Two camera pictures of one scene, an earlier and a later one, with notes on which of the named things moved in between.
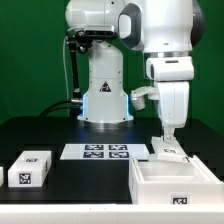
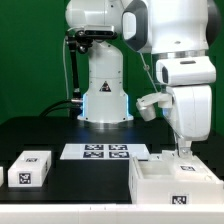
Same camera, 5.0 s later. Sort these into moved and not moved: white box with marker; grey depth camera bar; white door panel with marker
Moved: white door panel with marker
Not moved: grey depth camera bar; white box with marker
